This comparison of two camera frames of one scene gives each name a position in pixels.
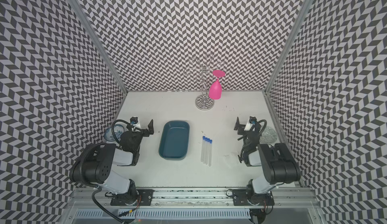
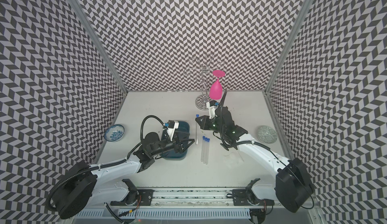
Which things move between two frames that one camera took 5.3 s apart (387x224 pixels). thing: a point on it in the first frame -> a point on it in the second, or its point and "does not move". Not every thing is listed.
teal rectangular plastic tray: x=174 y=140 does not move
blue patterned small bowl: x=118 y=130 does not move
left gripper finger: x=150 y=127 -> x=182 y=148
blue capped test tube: x=209 y=151 -> x=197 y=115
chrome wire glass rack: x=202 y=68 does not move
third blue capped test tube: x=203 y=154 does not move
